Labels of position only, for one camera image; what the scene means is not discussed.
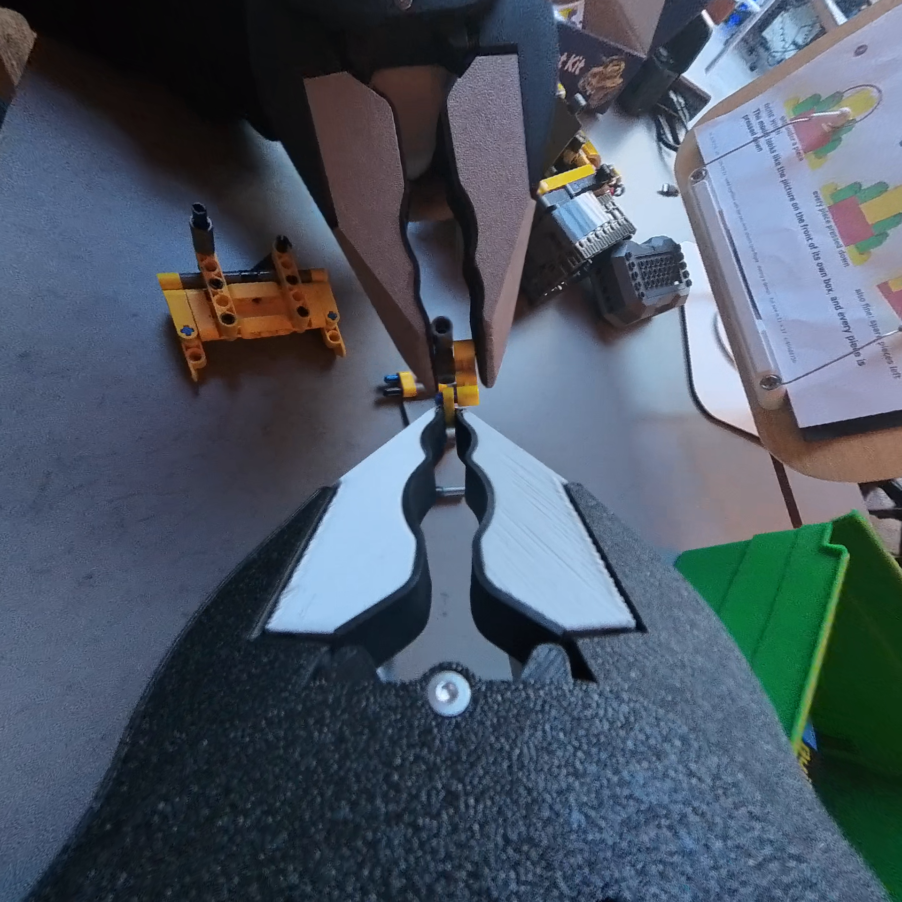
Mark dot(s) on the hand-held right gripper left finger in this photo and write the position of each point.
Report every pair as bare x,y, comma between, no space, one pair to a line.
338,564

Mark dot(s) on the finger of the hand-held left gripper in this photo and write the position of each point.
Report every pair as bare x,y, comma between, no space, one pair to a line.
497,176
359,176

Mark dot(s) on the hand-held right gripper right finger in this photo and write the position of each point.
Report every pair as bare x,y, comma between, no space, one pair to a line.
549,564

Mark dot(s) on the toy brick robot model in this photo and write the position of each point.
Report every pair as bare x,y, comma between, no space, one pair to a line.
585,225

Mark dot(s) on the small yellow black brick assembly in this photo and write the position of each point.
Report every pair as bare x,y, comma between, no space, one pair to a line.
465,359

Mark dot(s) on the green plastic bin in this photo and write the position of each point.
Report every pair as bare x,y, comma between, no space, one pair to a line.
761,606

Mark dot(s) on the grey desk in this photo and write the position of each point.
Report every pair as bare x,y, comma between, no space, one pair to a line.
141,458

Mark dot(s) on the grey metal axle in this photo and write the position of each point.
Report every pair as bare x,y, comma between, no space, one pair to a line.
451,493

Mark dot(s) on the open cardboard kit box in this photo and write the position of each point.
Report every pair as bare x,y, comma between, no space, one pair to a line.
599,70

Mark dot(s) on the yellow brick beam assembly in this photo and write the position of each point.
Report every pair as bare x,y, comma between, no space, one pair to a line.
239,303

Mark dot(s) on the dark grey studded shell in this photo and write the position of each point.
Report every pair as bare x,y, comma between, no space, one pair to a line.
645,282

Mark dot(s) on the small black container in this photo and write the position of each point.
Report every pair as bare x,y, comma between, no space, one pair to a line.
662,70

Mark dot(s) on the wooden instruction sheet board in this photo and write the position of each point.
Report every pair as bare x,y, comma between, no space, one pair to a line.
810,211

